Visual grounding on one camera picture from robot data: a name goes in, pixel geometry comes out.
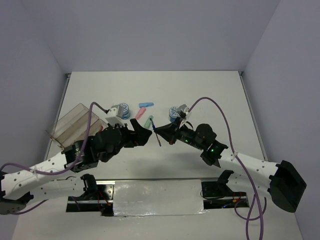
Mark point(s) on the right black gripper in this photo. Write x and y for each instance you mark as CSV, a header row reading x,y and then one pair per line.
x,y
170,131

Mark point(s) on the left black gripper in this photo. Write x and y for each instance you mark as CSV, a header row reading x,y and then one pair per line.
x,y
139,137

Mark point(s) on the blue pen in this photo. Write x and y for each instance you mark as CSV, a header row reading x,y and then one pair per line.
x,y
157,137

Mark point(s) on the blue pen cap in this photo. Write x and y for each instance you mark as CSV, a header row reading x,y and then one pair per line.
x,y
152,124

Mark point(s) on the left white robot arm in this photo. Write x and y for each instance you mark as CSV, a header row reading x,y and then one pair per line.
x,y
56,177

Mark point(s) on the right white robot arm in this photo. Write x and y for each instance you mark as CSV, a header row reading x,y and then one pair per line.
x,y
279,182

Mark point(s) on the blue slime jar right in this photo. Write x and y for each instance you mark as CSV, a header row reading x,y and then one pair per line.
x,y
173,113

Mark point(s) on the blue slime jar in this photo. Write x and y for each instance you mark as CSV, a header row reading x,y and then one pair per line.
x,y
173,113
126,111

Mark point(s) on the blue slime jar left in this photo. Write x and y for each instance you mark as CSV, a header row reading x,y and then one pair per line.
x,y
126,111

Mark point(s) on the blue translucent eraser case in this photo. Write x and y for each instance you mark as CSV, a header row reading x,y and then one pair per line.
x,y
145,104

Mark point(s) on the white base cover plate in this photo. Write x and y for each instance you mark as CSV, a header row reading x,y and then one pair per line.
x,y
157,198

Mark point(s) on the clear brown three-compartment organizer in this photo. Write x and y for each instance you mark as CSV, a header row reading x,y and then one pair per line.
x,y
72,126

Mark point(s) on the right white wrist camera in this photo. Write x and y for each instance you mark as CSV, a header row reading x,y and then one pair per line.
x,y
184,114

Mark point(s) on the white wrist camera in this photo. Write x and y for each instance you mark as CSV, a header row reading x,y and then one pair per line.
x,y
114,116
184,114

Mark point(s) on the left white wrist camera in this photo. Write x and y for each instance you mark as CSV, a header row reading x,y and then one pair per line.
x,y
114,116

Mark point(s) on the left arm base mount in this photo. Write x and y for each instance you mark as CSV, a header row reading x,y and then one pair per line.
x,y
97,196

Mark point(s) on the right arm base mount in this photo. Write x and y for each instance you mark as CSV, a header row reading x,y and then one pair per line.
x,y
217,195

